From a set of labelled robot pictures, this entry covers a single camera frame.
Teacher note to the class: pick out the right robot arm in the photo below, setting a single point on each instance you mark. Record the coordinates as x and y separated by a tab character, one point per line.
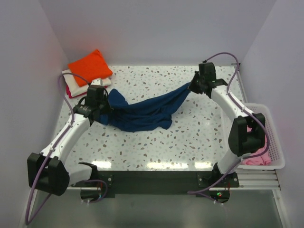
247	134

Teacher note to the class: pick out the white plastic basket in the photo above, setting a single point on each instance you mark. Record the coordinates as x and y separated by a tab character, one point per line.
275	151

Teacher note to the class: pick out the orange folded t-shirt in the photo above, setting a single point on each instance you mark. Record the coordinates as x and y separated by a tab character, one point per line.
91	67

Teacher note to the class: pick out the white folded t-shirt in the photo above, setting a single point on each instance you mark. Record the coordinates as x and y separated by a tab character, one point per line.
77	90

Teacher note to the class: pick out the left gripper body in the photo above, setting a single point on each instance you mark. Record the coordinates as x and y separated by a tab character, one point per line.
104	105

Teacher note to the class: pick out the red folded t-shirt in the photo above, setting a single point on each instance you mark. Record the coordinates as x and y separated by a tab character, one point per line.
68	93

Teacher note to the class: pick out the pink t-shirt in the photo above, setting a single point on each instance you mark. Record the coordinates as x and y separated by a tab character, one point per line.
262	160

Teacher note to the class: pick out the blue mickey t-shirt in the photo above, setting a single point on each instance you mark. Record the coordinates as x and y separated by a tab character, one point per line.
146	115

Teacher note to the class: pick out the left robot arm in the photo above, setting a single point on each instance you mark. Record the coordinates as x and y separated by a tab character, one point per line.
46	170

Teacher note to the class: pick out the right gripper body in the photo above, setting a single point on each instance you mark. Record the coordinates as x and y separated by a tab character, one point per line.
195	85

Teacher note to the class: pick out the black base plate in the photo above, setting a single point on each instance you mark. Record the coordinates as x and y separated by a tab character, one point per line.
144	183

